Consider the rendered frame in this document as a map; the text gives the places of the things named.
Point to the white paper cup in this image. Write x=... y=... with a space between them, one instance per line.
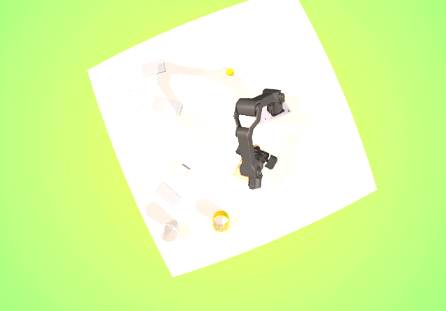
x=169 y=231

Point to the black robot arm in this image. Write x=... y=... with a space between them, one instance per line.
x=252 y=164

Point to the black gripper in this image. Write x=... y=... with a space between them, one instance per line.
x=265 y=155

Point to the yellow cup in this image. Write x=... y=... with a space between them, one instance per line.
x=221 y=221

